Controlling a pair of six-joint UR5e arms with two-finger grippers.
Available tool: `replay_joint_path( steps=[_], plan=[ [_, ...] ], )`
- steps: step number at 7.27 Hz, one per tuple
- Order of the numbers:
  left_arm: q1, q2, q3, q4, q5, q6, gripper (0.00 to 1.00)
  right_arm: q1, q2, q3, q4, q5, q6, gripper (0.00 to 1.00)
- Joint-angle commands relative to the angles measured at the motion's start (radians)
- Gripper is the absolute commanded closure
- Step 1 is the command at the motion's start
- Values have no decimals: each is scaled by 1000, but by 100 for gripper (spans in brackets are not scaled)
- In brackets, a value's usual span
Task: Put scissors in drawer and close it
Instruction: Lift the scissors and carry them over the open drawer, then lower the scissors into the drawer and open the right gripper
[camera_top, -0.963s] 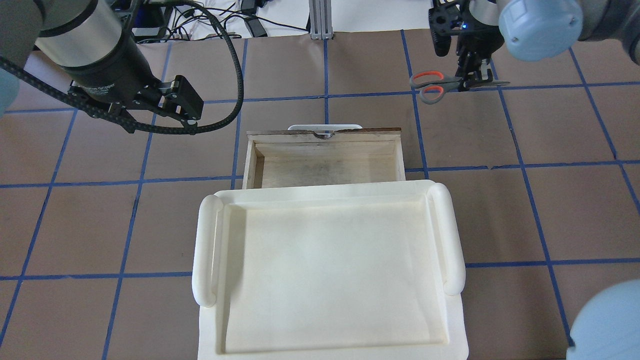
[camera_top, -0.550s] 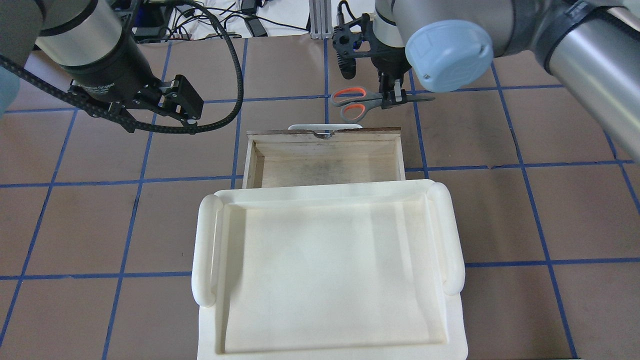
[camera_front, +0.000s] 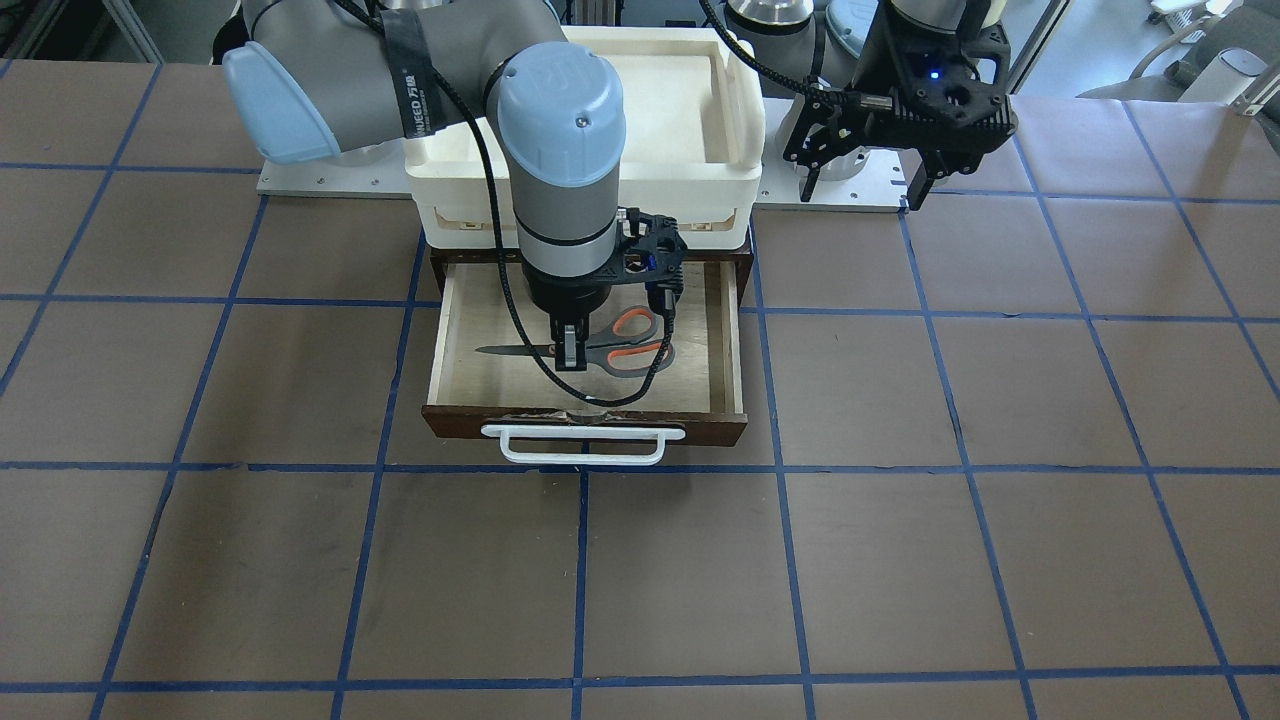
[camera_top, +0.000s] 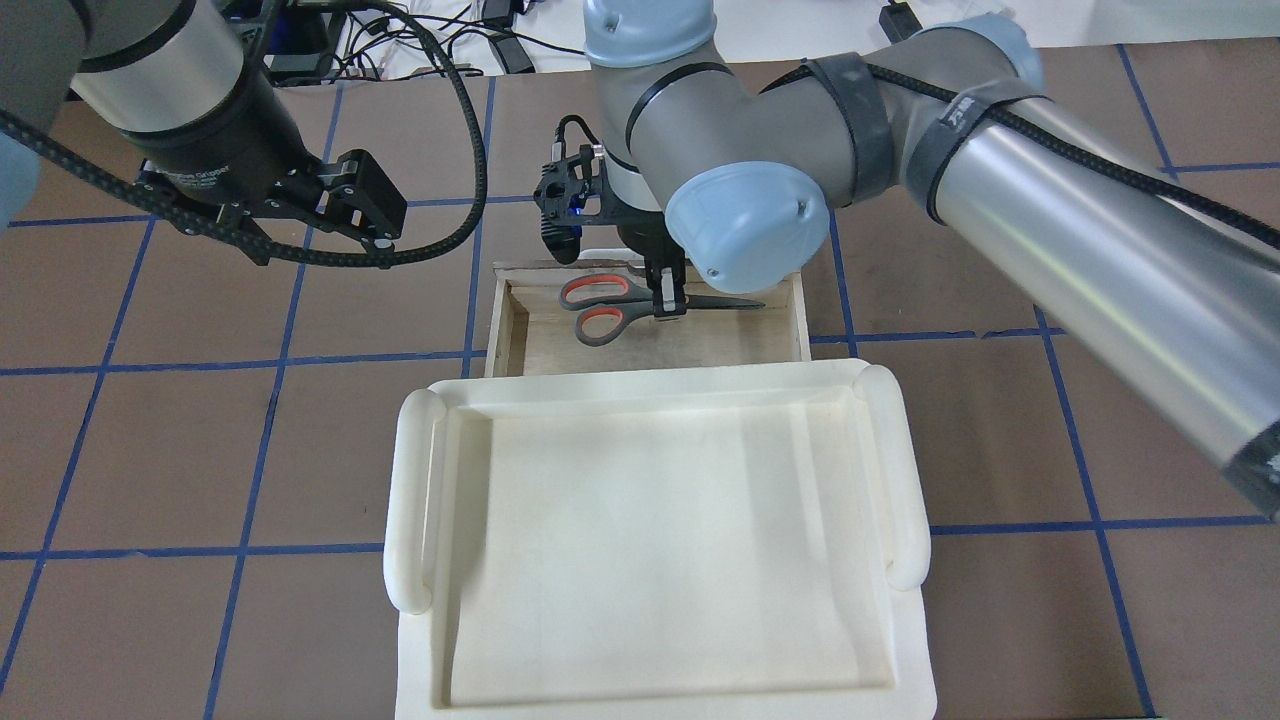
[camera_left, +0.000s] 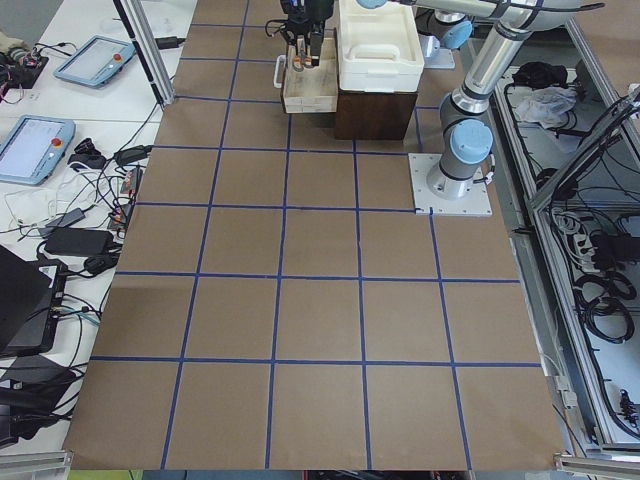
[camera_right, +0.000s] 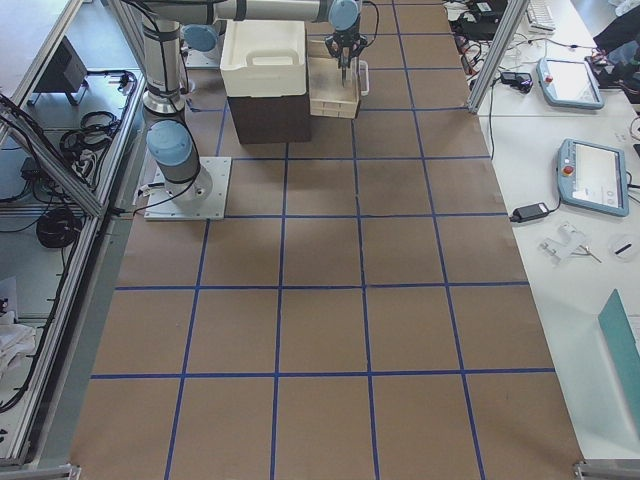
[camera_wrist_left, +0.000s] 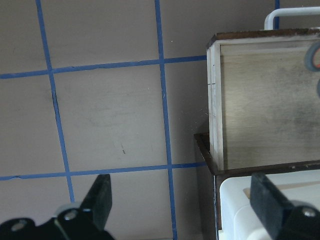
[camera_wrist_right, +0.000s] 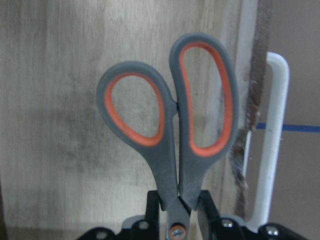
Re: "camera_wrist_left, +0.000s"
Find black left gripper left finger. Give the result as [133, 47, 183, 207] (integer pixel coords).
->
[79, 174, 112, 231]

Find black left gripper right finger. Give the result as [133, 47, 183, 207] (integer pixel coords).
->
[250, 172, 294, 240]

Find wooden drawer with white handle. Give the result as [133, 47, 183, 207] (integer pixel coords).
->
[206, 6, 320, 170]

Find orange grey scissors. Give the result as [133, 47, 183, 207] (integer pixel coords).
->
[304, 41, 320, 98]

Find dark brown drawer cabinet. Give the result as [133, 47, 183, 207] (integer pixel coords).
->
[193, 132, 320, 237]

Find white plastic tray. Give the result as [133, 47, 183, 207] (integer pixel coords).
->
[217, 170, 320, 240]

